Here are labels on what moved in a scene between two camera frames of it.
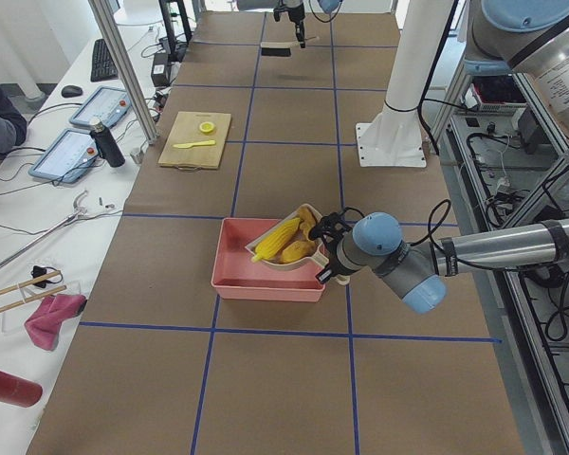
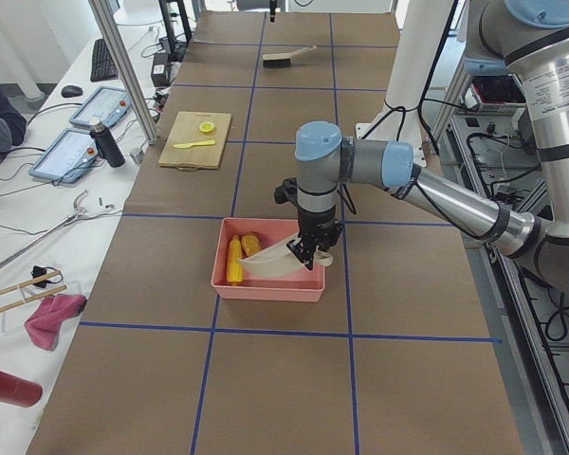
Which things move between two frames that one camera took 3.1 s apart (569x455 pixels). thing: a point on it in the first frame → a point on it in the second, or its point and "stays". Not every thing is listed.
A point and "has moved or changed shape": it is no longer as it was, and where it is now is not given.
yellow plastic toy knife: x=192 y=144 stays
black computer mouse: x=71 y=91 stays
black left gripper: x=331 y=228 → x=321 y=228
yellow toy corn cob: x=277 y=240 → x=234 y=268
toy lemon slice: x=207 y=127 stays
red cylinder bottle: x=7 y=388 stays
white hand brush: x=278 y=48 → x=281 y=60
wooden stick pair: x=17 y=285 stays
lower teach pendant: x=69 y=155 stays
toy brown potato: x=299 y=249 has moved or changed shape
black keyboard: x=101 y=67 stays
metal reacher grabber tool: x=79 y=212 stays
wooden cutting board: x=196 y=140 stays
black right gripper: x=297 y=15 → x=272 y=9
